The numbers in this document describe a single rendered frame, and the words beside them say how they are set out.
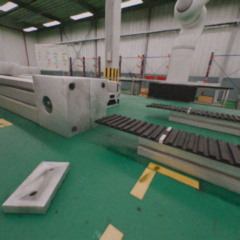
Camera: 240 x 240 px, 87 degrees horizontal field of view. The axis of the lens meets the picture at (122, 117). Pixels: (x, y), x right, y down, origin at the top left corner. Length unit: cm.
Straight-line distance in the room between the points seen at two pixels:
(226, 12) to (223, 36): 93
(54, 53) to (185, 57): 585
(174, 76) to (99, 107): 60
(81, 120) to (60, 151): 6
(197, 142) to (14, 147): 24
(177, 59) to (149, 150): 68
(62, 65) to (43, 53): 92
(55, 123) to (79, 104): 5
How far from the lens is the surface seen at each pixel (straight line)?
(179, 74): 80
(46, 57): 656
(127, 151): 19
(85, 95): 23
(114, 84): 46
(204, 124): 34
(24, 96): 33
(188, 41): 83
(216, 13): 843
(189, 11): 82
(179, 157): 17
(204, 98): 515
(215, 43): 808
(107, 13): 416
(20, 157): 20
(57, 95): 22
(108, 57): 382
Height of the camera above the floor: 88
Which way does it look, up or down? 18 degrees down
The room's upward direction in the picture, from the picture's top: 4 degrees clockwise
